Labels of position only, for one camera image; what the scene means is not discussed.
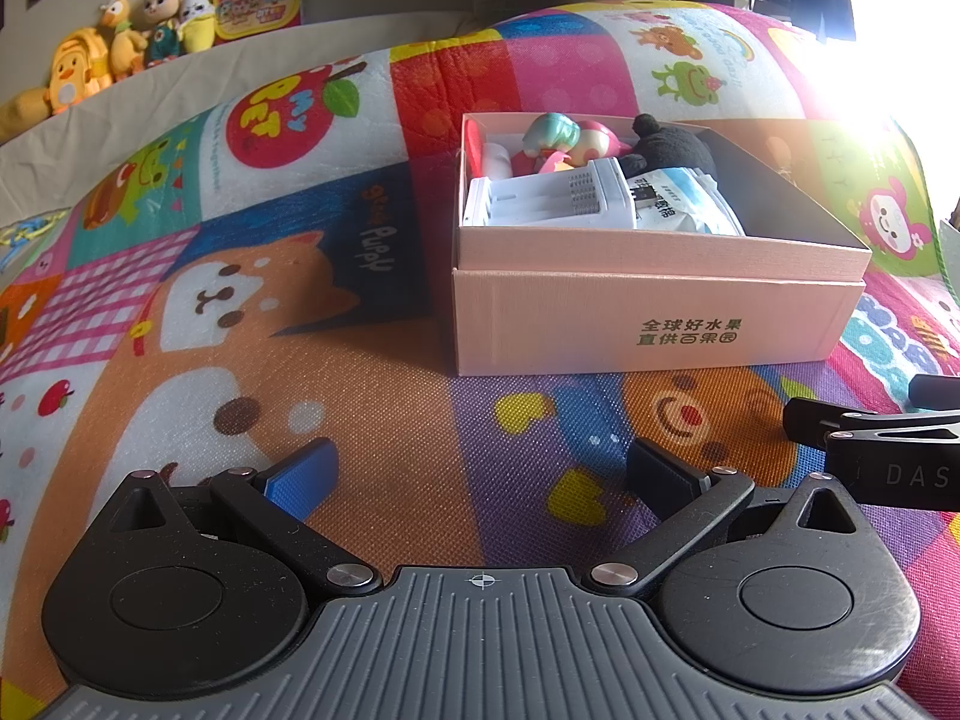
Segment blue and white tissue pack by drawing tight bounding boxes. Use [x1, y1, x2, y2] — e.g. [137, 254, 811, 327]
[630, 169, 745, 237]

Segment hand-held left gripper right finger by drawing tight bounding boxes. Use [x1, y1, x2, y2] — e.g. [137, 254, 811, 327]
[591, 439, 863, 590]

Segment orange chick plush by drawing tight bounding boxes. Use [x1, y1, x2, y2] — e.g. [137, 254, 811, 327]
[100, 0, 151, 80]

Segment banana plush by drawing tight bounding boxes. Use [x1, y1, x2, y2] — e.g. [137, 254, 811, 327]
[180, 0, 218, 53]

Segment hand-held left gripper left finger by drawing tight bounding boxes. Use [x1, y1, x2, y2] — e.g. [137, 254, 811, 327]
[112, 439, 383, 592]

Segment grey battery charger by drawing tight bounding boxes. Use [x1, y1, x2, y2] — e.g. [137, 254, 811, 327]
[461, 157, 638, 230]

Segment black plush bear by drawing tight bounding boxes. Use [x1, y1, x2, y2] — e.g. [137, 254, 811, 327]
[622, 114, 721, 177]

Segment pink cardboard box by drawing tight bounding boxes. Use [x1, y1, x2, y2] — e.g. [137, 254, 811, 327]
[450, 111, 875, 376]

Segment pink and teal toy figure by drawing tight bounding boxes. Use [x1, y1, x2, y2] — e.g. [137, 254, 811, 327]
[517, 112, 635, 173]

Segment long yellow plush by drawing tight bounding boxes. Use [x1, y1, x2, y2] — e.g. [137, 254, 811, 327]
[0, 86, 55, 143]

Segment yellow duck plush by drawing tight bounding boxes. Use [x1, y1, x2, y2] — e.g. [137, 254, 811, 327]
[46, 26, 115, 117]

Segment colourful cartoon play mat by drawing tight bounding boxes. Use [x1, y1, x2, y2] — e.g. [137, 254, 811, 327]
[0, 0, 960, 720]

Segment red and white toy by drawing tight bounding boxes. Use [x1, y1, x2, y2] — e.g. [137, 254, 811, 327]
[463, 120, 520, 181]

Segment baby doll plush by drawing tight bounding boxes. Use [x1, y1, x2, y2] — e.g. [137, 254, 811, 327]
[142, 0, 186, 68]

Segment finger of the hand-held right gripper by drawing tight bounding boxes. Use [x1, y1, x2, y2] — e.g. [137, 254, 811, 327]
[909, 373, 960, 410]
[784, 396, 960, 451]

